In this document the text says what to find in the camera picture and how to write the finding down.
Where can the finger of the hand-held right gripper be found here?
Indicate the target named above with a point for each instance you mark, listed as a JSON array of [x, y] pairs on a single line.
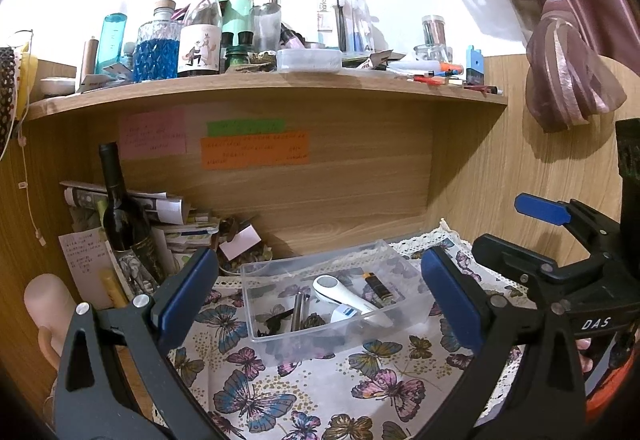
[[542, 210], [510, 257]]

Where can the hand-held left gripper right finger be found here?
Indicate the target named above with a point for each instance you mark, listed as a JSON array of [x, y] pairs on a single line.
[[450, 300]]

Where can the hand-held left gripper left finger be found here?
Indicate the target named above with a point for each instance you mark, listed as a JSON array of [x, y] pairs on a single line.
[[185, 290]]

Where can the dark brown lighter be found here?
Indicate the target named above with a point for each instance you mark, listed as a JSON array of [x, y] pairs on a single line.
[[377, 290]]

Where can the black hair clip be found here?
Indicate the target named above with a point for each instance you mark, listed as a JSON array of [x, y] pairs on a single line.
[[275, 317]]

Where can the white handheld massager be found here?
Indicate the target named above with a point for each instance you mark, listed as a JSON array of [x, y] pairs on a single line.
[[345, 295]]

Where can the white plug adapter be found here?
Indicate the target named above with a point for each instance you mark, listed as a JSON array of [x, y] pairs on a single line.
[[345, 312]]

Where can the silver metal tube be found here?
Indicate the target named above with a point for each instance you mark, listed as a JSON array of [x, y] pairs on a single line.
[[299, 312]]

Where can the dark round trinket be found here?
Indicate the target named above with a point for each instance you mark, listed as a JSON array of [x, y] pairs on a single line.
[[315, 322]]

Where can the clear plastic box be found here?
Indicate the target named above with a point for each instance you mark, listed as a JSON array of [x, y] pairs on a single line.
[[325, 350]]

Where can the person's right hand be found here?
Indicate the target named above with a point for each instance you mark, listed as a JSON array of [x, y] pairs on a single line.
[[584, 355]]

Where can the stack of papers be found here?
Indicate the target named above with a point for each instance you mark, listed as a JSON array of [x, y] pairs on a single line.
[[190, 235]]

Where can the yellow tube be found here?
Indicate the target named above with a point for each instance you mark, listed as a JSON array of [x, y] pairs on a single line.
[[112, 287]]

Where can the pink and white card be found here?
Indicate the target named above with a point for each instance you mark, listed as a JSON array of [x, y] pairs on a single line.
[[240, 242]]

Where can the rolled papers and books pile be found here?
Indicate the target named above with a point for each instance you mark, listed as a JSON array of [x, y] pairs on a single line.
[[155, 207]]

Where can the dark wine bottle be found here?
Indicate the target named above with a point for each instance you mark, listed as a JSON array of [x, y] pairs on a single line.
[[120, 220]]

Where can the handwritten note paper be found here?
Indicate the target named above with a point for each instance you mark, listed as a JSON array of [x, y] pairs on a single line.
[[82, 265]]

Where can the beige cylinder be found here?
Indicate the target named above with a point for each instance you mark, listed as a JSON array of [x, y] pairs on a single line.
[[47, 305]]

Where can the butterfly print tablecloth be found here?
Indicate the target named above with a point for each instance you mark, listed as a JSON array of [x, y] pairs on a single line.
[[280, 395]]

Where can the orange sticky note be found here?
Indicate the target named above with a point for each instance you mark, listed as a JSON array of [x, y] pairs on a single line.
[[255, 150]]

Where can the blue plastic block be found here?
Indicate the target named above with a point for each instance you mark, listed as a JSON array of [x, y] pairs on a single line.
[[475, 65]]

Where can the pink sticky note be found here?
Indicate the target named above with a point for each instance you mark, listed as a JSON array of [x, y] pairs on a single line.
[[152, 133]]

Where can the mauve striped curtain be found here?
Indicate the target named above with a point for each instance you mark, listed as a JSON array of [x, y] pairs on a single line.
[[565, 50]]

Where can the green sticky note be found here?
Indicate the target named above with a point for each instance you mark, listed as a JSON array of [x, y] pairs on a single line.
[[245, 128]]

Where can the pile of pens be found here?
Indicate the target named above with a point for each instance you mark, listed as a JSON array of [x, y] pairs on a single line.
[[430, 70]]

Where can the glass jar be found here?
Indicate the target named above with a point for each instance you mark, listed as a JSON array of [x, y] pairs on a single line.
[[434, 33]]

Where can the wooden shelf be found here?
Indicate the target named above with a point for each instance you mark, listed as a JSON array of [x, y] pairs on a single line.
[[250, 88]]

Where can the blue liquid glass bottle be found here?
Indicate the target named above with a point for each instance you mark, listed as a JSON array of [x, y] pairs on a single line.
[[155, 55]]

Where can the clear bottle illustrated label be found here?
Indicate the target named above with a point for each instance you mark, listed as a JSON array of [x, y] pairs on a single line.
[[199, 53]]

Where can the dark green ink bottle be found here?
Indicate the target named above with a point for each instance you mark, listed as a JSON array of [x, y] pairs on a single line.
[[237, 55]]

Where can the brown cylinder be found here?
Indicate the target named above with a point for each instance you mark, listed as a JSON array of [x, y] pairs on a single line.
[[89, 60]]

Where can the teal plastic bottle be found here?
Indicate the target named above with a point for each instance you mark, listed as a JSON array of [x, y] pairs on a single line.
[[110, 45]]

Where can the clear plastic case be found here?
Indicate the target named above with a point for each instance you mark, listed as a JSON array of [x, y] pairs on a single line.
[[307, 60]]

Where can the yellow cloth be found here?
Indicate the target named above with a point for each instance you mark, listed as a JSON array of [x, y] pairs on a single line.
[[27, 75]]

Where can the blister pack of tools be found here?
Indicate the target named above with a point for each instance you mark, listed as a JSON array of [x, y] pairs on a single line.
[[350, 20]]

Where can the clear bottle metal cap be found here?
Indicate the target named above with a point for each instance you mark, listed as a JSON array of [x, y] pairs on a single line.
[[265, 28]]

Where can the black lace band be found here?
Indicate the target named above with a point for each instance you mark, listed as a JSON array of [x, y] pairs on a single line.
[[6, 80]]

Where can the mint green bottle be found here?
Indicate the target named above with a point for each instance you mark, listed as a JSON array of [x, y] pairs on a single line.
[[237, 15]]

